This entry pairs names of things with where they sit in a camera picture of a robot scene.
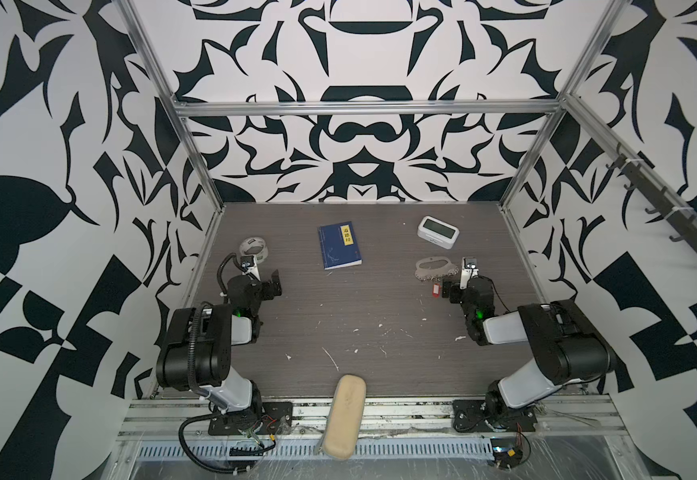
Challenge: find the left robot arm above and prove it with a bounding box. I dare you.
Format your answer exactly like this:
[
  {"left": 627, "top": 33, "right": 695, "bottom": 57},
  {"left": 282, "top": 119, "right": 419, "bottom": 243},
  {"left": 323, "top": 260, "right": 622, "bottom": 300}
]
[{"left": 156, "top": 253, "right": 282, "bottom": 422}]

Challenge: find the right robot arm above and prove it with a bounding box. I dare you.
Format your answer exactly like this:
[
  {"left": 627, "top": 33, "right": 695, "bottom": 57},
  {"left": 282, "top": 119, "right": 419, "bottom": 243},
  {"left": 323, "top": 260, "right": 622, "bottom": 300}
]
[{"left": 442, "top": 276, "right": 617, "bottom": 433}]

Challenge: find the clear tape roll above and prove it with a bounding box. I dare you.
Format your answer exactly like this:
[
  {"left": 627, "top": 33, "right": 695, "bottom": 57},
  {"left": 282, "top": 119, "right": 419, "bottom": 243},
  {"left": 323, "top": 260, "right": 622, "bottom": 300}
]
[{"left": 240, "top": 236, "right": 270, "bottom": 263}]

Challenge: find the white digital clock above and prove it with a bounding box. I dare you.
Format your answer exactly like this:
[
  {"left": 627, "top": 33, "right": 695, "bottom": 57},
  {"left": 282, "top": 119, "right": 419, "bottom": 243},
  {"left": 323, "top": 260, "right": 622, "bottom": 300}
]
[{"left": 417, "top": 216, "right": 460, "bottom": 250}]

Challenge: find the blue book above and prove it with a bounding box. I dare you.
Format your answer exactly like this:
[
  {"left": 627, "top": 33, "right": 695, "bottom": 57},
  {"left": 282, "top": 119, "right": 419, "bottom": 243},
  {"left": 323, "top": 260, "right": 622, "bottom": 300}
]
[{"left": 318, "top": 221, "right": 362, "bottom": 270}]

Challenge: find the beige wrist rest pad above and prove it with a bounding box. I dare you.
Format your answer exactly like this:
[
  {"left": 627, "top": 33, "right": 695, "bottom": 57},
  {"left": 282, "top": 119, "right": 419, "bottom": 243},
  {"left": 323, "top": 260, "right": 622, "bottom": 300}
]
[{"left": 322, "top": 375, "right": 366, "bottom": 460}]

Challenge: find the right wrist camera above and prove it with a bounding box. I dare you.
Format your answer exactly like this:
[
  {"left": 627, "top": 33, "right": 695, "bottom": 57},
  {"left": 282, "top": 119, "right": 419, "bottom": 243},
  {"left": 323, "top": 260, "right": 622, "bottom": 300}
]
[{"left": 459, "top": 257, "right": 478, "bottom": 290}]

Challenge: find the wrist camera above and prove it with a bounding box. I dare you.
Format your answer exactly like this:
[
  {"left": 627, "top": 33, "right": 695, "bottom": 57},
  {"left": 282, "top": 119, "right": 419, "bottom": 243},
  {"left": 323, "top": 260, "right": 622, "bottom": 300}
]
[
  {"left": 459, "top": 257, "right": 478, "bottom": 290},
  {"left": 238, "top": 255, "right": 262, "bottom": 281}
]

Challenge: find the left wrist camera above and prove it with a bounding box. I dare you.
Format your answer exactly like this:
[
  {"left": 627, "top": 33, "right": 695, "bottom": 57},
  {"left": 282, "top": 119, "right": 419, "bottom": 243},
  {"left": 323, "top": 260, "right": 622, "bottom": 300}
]
[{"left": 238, "top": 255, "right": 262, "bottom": 281}]

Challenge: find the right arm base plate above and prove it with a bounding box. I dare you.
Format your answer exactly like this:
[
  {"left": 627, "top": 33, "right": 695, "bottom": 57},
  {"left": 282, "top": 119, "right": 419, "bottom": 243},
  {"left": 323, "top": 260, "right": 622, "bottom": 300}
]
[{"left": 452, "top": 399, "right": 537, "bottom": 433}]

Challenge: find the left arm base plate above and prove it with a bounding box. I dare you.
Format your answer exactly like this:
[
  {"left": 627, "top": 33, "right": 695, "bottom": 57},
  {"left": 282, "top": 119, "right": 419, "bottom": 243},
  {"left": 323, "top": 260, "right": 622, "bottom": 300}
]
[{"left": 208, "top": 401, "right": 294, "bottom": 436}]

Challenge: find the black corrugated cable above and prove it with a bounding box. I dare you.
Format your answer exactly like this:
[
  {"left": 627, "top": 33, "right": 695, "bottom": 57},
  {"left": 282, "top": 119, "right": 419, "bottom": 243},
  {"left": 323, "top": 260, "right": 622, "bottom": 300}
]
[{"left": 178, "top": 413, "right": 278, "bottom": 475}]

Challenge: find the wall hook rail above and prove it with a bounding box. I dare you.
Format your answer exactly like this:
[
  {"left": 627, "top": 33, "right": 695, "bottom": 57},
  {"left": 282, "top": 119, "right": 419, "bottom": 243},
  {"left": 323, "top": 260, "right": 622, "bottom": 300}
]
[{"left": 607, "top": 142, "right": 697, "bottom": 255}]

